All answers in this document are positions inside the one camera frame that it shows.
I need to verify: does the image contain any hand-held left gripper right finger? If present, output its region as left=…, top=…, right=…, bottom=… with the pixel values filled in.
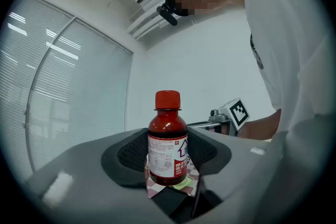
left=187, top=126, right=287, bottom=224

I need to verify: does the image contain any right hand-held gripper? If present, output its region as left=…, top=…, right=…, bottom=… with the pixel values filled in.
left=187, top=98, right=251, bottom=137

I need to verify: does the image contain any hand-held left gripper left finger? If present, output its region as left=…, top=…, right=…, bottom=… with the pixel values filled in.
left=25, top=127, right=174, bottom=224

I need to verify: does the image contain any red-capped sauce bottle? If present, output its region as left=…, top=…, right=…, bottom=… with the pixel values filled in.
left=144, top=90, right=189, bottom=187

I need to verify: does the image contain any black rectangular tray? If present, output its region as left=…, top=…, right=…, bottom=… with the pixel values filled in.
left=151, top=173, right=224, bottom=221

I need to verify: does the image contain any person's right forearm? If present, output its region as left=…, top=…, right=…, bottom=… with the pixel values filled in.
left=237, top=108, right=282, bottom=140

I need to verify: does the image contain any green portable fan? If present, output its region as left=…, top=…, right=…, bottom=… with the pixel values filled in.
left=172, top=175, right=198, bottom=190

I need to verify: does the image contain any red white checkered tablecloth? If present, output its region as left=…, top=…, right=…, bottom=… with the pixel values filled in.
left=145, top=158, right=201, bottom=199

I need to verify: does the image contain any glass partition with blinds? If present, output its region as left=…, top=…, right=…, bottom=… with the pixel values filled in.
left=0, top=0, right=133, bottom=182

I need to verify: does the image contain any white ceiling air conditioner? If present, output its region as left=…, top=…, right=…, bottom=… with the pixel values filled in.
left=127, top=0, right=201, bottom=40

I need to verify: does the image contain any person's white t-shirt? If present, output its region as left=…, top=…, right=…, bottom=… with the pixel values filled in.
left=239, top=0, right=336, bottom=218

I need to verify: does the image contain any black head-worn camera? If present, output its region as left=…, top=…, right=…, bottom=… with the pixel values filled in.
left=156, top=3, right=179, bottom=27

